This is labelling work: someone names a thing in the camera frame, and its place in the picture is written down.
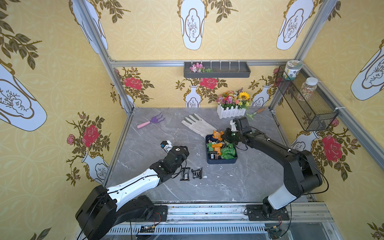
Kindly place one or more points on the white lid labelled jar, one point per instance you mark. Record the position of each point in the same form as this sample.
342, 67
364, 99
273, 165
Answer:
292, 69

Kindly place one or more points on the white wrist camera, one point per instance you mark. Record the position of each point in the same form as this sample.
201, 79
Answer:
234, 127
166, 146

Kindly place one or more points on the green cookie packet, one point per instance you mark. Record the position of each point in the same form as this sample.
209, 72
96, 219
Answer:
228, 152

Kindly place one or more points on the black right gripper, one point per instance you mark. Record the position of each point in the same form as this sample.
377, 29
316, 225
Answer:
231, 137

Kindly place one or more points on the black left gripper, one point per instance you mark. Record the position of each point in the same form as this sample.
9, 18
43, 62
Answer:
179, 150

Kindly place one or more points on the pink purple garden rake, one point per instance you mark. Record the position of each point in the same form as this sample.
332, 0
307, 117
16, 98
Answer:
154, 120

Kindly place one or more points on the white fence flower pot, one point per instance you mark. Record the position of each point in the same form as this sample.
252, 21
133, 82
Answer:
233, 104

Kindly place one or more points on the pink artificial flowers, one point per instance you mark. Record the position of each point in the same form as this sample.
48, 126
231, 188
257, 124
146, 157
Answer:
199, 68

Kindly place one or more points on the small circuit board left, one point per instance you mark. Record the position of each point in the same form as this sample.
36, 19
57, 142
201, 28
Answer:
147, 229

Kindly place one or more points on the black cookie packet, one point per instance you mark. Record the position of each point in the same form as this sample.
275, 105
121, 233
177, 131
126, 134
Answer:
185, 174
213, 156
197, 173

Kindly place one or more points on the green garden trowel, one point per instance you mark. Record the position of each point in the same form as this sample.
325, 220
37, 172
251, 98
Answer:
252, 115

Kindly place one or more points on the grey wall shelf tray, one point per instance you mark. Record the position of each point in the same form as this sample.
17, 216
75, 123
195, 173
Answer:
221, 69

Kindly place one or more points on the small circuit board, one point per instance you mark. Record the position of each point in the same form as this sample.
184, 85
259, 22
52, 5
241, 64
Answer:
274, 233
147, 229

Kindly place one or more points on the small circuit board right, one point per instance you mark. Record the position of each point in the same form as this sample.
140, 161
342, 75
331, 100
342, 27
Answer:
274, 233

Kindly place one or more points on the white fabric garden glove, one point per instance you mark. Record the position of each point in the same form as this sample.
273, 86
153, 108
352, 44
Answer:
198, 125

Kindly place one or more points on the orange cookie packet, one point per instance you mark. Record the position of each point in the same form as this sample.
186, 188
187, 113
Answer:
218, 136
217, 148

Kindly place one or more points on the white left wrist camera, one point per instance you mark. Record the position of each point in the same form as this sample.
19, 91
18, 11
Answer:
166, 146

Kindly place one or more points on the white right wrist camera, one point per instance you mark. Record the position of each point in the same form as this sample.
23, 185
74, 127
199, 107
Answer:
234, 127

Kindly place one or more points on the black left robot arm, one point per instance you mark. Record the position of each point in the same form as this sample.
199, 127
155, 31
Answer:
105, 208

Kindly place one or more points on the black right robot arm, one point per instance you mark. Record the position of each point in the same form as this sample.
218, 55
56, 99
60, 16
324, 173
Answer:
301, 175

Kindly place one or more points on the dark blue storage box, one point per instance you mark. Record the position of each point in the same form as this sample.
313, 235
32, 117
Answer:
209, 149

